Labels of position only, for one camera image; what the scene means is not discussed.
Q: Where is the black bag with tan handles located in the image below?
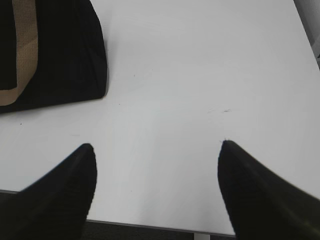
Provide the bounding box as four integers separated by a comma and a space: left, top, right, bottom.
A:
0, 0, 109, 113

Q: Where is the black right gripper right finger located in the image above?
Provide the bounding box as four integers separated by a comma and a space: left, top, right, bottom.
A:
217, 140, 320, 240

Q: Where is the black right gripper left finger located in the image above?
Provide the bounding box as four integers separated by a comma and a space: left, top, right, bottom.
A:
0, 143, 97, 240

